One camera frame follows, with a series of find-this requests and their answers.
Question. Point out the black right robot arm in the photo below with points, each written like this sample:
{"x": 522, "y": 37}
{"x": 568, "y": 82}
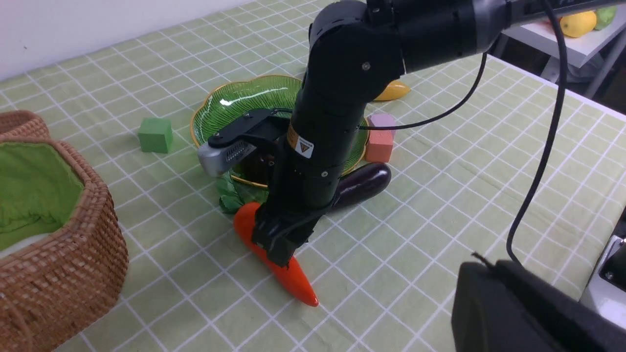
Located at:
{"x": 357, "y": 49}

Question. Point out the yellow toy banana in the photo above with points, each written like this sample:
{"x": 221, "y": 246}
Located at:
{"x": 395, "y": 90}

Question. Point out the green foam cube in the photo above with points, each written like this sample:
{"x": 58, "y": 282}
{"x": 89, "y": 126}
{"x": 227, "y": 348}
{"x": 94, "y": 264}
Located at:
{"x": 155, "y": 135}

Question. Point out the wicker basket green lining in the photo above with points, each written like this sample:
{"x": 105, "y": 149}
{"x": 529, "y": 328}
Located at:
{"x": 73, "y": 271}

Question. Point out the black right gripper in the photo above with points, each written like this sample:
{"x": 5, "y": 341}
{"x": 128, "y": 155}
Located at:
{"x": 281, "y": 226}

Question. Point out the orange foam cube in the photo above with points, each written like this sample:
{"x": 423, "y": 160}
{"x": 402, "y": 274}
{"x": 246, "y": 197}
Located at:
{"x": 379, "y": 146}

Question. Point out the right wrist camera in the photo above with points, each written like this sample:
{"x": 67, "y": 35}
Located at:
{"x": 257, "y": 129}

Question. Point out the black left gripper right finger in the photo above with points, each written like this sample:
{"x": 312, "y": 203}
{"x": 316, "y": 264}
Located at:
{"x": 574, "y": 327}

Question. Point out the green checkered tablecloth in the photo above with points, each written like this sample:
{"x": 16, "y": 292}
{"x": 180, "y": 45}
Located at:
{"x": 384, "y": 271}

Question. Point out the green fruit on side table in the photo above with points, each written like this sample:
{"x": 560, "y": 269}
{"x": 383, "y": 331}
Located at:
{"x": 604, "y": 17}

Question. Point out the pink foam cube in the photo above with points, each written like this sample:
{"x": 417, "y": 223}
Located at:
{"x": 382, "y": 120}

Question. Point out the green glass leaf plate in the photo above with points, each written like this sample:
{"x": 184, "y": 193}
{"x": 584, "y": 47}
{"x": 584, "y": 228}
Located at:
{"x": 274, "y": 91}

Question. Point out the yellow fruit on side table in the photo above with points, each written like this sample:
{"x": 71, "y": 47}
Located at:
{"x": 579, "y": 24}

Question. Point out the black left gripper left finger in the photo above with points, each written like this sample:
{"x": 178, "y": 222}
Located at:
{"x": 486, "y": 317}

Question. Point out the purple toy eggplant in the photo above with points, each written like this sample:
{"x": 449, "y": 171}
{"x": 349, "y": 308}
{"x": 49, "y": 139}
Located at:
{"x": 361, "y": 184}

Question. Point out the orange toy carrot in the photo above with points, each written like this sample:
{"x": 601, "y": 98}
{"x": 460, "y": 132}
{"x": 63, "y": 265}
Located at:
{"x": 242, "y": 201}

